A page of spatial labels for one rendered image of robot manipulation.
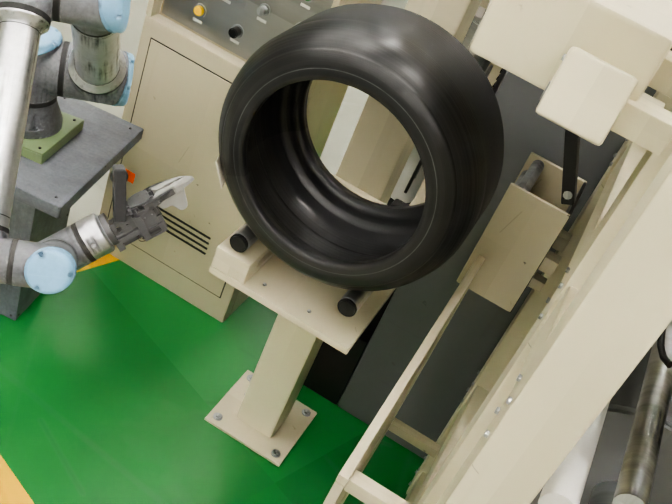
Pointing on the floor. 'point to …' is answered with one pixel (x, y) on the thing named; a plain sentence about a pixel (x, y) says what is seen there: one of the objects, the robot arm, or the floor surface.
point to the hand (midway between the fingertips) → (186, 177)
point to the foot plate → (275, 450)
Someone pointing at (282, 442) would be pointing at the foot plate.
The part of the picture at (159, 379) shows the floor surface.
